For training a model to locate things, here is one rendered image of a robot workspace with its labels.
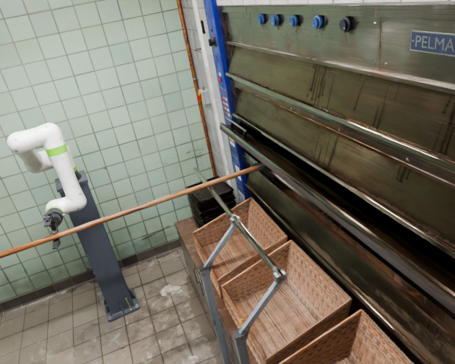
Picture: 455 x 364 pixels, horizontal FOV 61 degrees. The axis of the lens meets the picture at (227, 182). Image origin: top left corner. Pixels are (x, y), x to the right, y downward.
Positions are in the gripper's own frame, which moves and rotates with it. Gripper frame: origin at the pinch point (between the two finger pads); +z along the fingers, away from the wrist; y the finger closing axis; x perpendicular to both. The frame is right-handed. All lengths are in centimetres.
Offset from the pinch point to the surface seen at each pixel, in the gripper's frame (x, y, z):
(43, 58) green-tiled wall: -10, -79, -122
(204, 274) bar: -69, 27, 34
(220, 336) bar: -72, 74, 32
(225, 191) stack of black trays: -109, 24, -46
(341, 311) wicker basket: -121, 38, 78
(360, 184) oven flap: -124, -30, 87
